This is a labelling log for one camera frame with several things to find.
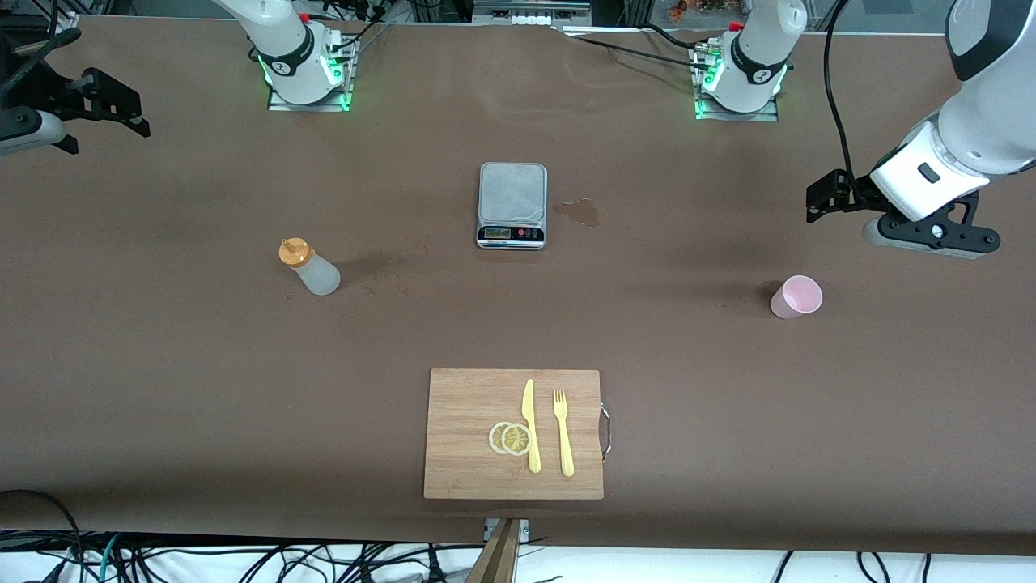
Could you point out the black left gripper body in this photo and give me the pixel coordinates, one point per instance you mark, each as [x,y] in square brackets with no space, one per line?
[858,193]

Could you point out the pink plastic cup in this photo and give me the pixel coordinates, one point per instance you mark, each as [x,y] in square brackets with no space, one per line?
[797,295]

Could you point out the translucent sauce bottle orange cap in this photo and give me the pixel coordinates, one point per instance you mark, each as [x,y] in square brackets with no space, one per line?
[317,275]

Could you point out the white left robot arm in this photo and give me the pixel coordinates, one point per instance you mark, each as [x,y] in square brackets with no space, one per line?
[757,57]

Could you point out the brown paper table cover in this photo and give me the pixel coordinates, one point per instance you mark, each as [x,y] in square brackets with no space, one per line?
[728,364]

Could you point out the silver digital kitchen scale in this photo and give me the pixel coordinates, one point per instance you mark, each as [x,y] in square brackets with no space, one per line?
[511,194]

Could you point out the white power strip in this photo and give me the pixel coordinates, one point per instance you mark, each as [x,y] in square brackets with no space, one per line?
[532,20]

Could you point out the yellow plastic fork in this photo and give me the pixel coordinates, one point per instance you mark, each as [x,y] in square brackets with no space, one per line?
[565,445]

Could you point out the yellow plastic knife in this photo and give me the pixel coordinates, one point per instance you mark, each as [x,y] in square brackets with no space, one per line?
[528,405]

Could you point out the lemon slice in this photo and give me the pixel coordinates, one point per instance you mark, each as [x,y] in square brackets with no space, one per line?
[495,438]
[515,440]

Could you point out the wooden cutting board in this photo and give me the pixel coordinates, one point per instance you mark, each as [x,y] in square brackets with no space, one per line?
[461,405]

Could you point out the wooden beam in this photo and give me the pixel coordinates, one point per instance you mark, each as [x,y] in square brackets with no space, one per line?
[498,559]

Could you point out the aluminium frame corner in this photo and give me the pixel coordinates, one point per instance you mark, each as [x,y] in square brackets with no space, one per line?
[66,23]

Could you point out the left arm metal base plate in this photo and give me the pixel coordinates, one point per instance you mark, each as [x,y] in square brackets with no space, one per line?
[740,116]

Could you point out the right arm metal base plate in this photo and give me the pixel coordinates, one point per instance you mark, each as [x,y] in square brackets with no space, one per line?
[307,106]

